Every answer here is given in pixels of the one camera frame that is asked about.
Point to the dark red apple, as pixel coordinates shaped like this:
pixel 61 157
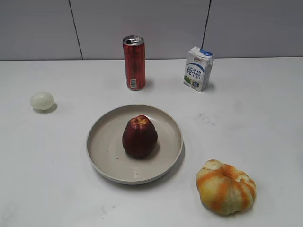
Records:
pixel 140 137

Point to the beige round plate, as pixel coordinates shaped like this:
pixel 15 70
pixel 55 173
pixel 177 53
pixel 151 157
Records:
pixel 109 159

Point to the white blue milk carton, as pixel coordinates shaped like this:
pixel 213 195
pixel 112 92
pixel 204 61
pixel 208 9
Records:
pixel 198 69

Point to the red soda can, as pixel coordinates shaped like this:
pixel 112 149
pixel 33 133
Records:
pixel 134 57

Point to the orange and cream pumpkin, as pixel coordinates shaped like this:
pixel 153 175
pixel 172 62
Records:
pixel 224 189

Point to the white egg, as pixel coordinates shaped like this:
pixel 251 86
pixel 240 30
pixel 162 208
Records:
pixel 42 101

